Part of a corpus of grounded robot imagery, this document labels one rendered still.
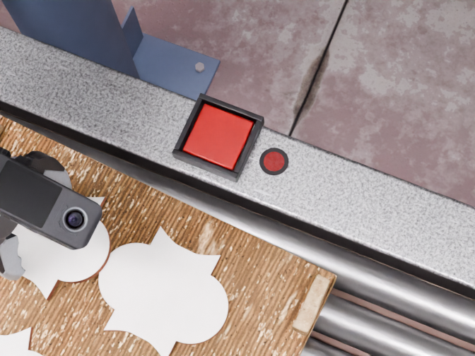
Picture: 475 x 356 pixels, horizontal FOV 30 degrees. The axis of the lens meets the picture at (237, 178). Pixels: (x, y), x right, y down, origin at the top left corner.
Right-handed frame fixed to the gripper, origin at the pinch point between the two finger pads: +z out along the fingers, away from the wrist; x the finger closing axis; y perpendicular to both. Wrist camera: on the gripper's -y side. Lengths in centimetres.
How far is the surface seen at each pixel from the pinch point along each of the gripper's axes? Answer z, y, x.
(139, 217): 1.9, -7.4, -5.9
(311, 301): 0.6, -27.4, -5.4
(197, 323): 1.7, -18.1, 1.2
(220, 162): 2.9, -12.0, -15.2
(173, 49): 91, 37, -60
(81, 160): 1.3, 1.3, -8.7
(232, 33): 93, 27, -70
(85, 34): 46, 33, -38
